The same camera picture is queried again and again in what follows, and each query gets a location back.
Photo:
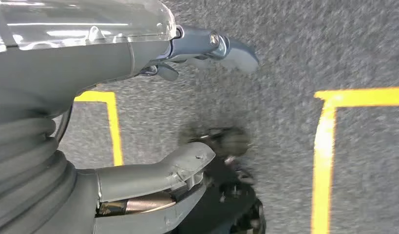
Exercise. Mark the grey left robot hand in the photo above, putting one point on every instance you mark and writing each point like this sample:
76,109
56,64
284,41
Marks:
73,61

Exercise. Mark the black robot foot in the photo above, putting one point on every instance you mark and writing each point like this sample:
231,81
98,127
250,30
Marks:
225,193

